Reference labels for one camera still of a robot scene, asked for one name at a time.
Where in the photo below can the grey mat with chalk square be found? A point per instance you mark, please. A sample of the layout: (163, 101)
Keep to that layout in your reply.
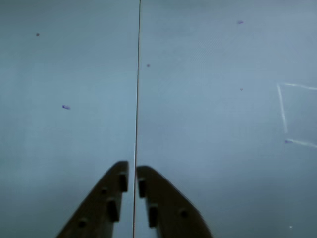
(223, 111)

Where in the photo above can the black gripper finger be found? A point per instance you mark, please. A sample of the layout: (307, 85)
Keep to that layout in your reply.
(99, 210)
(173, 210)

